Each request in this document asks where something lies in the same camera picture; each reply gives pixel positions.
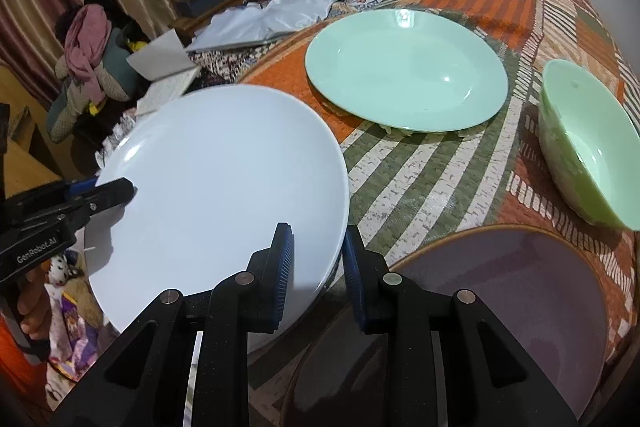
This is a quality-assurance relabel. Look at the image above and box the purple dish with orange rim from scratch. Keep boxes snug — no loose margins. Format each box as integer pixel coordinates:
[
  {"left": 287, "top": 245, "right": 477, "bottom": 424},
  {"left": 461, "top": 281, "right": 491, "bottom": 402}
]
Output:
[{"left": 280, "top": 226, "right": 622, "bottom": 427}]

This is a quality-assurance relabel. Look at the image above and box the open white book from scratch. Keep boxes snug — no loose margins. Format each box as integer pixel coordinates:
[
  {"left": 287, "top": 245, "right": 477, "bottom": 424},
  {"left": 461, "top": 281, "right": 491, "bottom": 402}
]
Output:
[{"left": 136, "top": 67, "right": 201, "bottom": 115}]

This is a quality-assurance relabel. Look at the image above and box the person's left hand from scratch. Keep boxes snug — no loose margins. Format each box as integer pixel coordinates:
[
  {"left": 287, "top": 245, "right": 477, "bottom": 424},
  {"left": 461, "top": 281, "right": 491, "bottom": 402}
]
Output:
[{"left": 17, "top": 267, "right": 52, "bottom": 350}]

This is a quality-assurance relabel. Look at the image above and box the pile of clothes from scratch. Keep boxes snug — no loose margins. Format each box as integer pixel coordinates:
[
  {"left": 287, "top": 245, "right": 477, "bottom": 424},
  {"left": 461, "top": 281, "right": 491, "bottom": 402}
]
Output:
[{"left": 47, "top": 0, "right": 151, "bottom": 142}]

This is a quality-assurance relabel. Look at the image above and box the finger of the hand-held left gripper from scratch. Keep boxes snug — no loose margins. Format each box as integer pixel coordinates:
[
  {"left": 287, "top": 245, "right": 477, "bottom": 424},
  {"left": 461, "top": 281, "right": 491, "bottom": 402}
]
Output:
[
  {"left": 10, "top": 177, "right": 136, "bottom": 230},
  {"left": 62, "top": 178, "right": 98, "bottom": 200}
]

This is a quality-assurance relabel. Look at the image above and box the grey notebook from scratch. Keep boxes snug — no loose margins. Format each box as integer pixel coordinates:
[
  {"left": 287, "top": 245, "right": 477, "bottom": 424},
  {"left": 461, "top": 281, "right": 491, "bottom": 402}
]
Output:
[{"left": 126, "top": 29, "right": 197, "bottom": 82}]

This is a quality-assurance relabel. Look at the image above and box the purple snack packet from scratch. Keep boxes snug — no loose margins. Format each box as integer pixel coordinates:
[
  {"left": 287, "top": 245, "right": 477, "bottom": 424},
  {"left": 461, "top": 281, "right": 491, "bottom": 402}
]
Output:
[{"left": 50, "top": 292, "right": 103, "bottom": 380}]

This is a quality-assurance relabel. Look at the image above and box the aluminium foil sheet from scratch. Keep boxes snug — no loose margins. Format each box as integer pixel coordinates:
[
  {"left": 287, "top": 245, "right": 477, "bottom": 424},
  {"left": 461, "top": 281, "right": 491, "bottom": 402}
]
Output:
[{"left": 97, "top": 116, "right": 133, "bottom": 168}]

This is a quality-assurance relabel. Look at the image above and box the dark grey box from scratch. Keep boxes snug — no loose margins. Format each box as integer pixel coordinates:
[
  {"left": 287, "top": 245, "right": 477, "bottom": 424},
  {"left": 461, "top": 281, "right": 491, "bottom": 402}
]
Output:
[{"left": 175, "top": 0, "right": 251, "bottom": 18}]

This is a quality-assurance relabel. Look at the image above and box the orange striped patchwork blanket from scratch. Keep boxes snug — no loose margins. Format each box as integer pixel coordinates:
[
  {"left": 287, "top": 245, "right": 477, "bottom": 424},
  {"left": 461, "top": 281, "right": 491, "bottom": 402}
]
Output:
[{"left": 190, "top": 0, "right": 640, "bottom": 427}]

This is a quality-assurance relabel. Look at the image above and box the white cloth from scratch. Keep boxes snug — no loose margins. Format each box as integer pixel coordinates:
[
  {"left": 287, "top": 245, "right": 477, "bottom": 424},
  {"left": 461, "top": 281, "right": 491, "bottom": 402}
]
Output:
[{"left": 187, "top": 0, "right": 341, "bottom": 54}]

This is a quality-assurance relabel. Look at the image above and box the mint green plate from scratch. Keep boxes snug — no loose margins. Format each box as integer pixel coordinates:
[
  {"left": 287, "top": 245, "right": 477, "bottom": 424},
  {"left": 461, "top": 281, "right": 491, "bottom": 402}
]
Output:
[{"left": 304, "top": 8, "right": 509, "bottom": 134}]

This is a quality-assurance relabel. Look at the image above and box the mint green bowl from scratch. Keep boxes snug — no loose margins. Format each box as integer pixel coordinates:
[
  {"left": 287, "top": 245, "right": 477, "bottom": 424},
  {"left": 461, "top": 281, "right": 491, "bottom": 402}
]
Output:
[{"left": 537, "top": 58, "right": 640, "bottom": 232}]

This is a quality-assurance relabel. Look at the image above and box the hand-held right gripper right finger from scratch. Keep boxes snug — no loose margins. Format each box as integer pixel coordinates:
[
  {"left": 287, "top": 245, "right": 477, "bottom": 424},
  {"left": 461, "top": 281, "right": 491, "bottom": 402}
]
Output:
[{"left": 341, "top": 224, "right": 581, "bottom": 427}]

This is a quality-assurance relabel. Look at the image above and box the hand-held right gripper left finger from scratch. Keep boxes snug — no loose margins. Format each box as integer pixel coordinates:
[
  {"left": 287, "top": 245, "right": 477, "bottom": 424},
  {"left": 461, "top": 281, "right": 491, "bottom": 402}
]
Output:
[{"left": 55, "top": 222, "right": 296, "bottom": 427}]

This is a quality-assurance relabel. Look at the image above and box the pink scarf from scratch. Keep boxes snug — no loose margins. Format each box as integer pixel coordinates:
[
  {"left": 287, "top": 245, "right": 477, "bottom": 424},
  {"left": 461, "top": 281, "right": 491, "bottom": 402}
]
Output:
[{"left": 64, "top": 4, "right": 113, "bottom": 100}]

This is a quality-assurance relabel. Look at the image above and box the white plate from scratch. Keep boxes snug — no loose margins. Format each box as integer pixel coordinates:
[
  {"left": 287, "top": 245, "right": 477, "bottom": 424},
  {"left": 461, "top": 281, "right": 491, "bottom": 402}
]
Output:
[{"left": 84, "top": 84, "right": 351, "bottom": 340}]

